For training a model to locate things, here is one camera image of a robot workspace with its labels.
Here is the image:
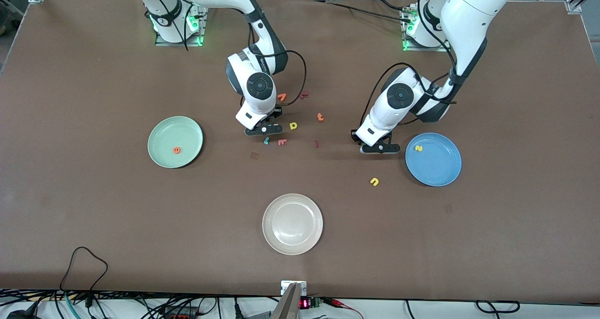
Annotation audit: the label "blue plate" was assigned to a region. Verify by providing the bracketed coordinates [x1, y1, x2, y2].
[405, 132, 463, 187]

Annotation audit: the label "pale green plate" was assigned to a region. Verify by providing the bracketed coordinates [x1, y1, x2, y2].
[147, 116, 204, 169]

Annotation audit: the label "cream white plate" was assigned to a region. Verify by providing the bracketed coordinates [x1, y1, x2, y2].
[262, 193, 324, 256]

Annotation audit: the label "black power plug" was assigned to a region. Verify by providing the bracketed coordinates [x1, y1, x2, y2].
[9, 303, 38, 319]

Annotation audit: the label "black right arm wrist cable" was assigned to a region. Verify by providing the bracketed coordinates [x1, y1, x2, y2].
[273, 51, 308, 107]

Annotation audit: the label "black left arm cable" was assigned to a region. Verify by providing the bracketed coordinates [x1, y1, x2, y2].
[360, 0, 459, 128]

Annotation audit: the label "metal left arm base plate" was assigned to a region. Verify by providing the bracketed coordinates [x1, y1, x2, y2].
[402, 7, 452, 52]

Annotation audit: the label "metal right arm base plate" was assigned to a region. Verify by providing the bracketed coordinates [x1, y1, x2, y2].
[155, 3, 207, 47]

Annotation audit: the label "black cable to arm base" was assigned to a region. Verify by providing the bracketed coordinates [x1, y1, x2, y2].
[281, 0, 415, 23]

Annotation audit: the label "red clip wires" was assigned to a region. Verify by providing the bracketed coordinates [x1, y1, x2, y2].
[323, 298, 364, 319]

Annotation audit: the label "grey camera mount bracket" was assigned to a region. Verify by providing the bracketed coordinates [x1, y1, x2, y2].
[271, 281, 308, 319]

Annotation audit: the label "flat black cable loop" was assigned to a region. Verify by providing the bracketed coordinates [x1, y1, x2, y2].
[476, 300, 521, 313]

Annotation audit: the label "thin black cable loop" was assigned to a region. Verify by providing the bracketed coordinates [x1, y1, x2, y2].
[60, 246, 109, 305]

